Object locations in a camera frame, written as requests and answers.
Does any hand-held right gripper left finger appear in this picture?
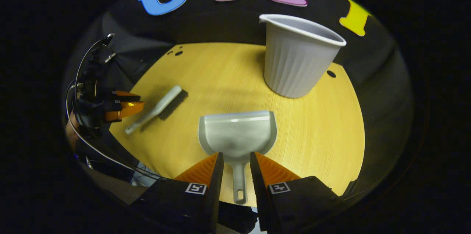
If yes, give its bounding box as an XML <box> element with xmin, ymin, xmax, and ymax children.
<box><xmin>132</xmin><ymin>152</ymin><xmax>224</xmax><ymax>234</ymax></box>

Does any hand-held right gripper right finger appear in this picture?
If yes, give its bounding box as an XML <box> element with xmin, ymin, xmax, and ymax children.
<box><xmin>250</xmin><ymin>152</ymin><xmax>346</xmax><ymax>233</ymax></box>

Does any small white broom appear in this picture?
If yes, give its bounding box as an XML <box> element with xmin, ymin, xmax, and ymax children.
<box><xmin>125</xmin><ymin>85</ymin><xmax>189</xmax><ymax>135</ymax></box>

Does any white plastic dustpan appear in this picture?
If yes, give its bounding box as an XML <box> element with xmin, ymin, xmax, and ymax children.
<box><xmin>198</xmin><ymin>111</ymin><xmax>277</xmax><ymax>205</ymax></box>

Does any white ribbed garbage bin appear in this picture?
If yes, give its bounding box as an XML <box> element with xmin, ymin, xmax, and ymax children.
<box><xmin>259</xmin><ymin>14</ymin><xmax>347</xmax><ymax>99</ymax></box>

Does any white blurred object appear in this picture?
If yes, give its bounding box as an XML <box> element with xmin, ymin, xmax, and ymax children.
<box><xmin>131</xmin><ymin>171</ymin><xmax>149</xmax><ymax>187</ymax></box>

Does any black backdrop cloth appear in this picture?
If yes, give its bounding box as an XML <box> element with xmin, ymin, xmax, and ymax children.
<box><xmin>63</xmin><ymin>0</ymin><xmax>414</xmax><ymax>195</ymax></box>

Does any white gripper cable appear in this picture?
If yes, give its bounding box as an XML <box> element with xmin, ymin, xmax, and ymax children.
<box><xmin>65</xmin><ymin>33</ymin><xmax>163</xmax><ymax>181</ymax></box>

